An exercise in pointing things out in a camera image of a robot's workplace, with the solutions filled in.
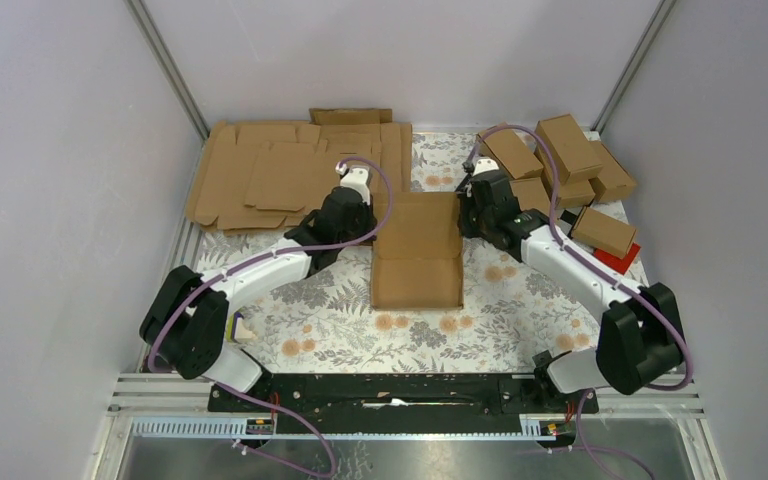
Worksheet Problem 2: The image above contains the aluminium corner post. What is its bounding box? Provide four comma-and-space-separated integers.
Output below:
591, 0, 678, 133
124, 0, 210, 142

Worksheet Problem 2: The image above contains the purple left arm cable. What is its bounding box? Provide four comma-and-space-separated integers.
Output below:
146, 157, 395, 376

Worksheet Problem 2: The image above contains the yellow green small object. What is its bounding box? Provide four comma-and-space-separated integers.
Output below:
225, 312, 250, 343

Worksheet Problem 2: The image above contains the stack of flat cardboard blanks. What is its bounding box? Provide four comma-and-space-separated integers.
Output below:
185, 108, 413, 235

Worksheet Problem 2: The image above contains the folded cardboard box lower stack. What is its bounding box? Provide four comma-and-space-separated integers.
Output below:
535, 146, 595, 210

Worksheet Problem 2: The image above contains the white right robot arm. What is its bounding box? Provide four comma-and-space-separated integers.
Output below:
456, 171, 691, 412

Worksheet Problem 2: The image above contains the left aluminium corner post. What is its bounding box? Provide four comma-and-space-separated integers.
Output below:
124, 0, 210, 142

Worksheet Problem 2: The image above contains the black and white chessboard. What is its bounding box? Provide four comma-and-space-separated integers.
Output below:
555, 209, 580, 232

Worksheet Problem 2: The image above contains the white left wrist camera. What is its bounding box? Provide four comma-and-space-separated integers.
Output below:
336, 164, 371, 204

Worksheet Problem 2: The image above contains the slotted metal cable duct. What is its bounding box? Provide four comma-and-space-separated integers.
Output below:
131, 414, 556, 442

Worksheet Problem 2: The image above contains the folded cardboard box top stack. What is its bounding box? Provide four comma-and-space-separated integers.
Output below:
536, 114, 603, 185

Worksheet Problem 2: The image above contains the right aluminium corner post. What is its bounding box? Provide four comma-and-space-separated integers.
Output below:
591, 0, 678, 133

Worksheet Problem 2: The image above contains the floral patterned table mat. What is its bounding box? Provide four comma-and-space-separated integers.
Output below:
175, 131, 670, 376

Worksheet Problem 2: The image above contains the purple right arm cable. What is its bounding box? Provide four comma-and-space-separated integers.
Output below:
466, 124, 695, 392

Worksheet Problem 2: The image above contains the folded cardboard box on chessboard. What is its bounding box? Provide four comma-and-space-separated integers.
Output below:
510, 178, 550, 216

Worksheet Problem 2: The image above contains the folded cardboard box stack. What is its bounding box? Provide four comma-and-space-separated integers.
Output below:
535, 146, 595, 210
536, 114, 603, 185

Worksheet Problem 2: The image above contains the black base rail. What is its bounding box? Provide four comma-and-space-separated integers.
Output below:
208, 373, 599, 426

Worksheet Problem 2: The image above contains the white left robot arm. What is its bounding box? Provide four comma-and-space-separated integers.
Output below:
139, 186, 377, 411

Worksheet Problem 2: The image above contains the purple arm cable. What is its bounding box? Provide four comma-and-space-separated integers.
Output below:
146, 157, 395, 376
466, 124, 695, 392

